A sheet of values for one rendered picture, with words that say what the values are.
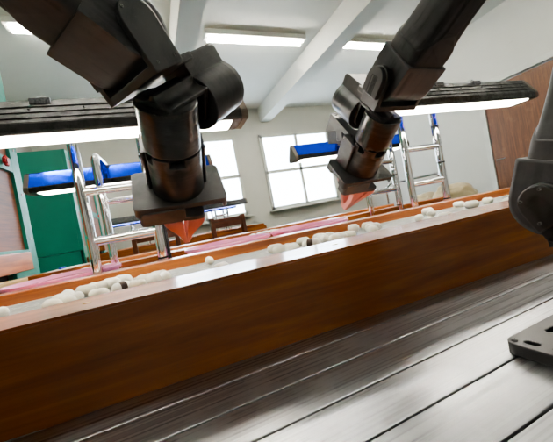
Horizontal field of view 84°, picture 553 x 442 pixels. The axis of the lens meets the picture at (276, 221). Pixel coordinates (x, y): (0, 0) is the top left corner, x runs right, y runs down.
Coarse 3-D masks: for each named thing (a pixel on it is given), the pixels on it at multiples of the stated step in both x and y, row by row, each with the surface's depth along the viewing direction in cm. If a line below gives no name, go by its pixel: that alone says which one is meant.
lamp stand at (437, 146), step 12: (432, 120) 108; (432, 132) 109; (432, 144) 107; (408, 156) 103; (408, 168) 103; (444, 168) 108; (408, 180) 103; (420, 180) 105; (432, 180) 106; (444, 180) 108; (408, 192) 105; (444, 192) 108
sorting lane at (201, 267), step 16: (448, 208) 100; (464, 208) 90; (384, 224) 87; (400, 224) 79; (240, 256) 73; (256, 256) 67; (176, 272) 66; (192, 272) 61; (16, 304) 61; (32, 304) 57
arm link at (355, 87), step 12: (372, 72) 41; (384, 72) 40; (348, 84) 50; (360, 84) 47; (372, 84) 41; (384, 84) 40; (336, 96) 52; (348, 96) 50; (360, 96) 48; (372, 96) 42; (336, 108) 52; (348, 108) 49; (372, 108) 43; (384, 108) 43; (396, 108) 44; (408, 108) 45; (348, 120) 50
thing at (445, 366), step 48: (480, 288) 42; (528, 288) 39; (336, 336) 35; (384, 336) 33; (432, 336) 31; (480, 336) 29; (192, 384) 30; (240, 384) 29; (288, 384) 27; (336, 384) 26; (384, 384) 25; (432, 384) 24; (480, 384) 23; (528, 384) 22; (48, 432) 27; (96, 432) 25; (144, 432) 24; (192, 432) 23; (240, 432) 22; (288, 432) 21; (336, 432) 20; (384, 432) 20; (432, 432) 19; (480, 432) 18; (528, 432) 18
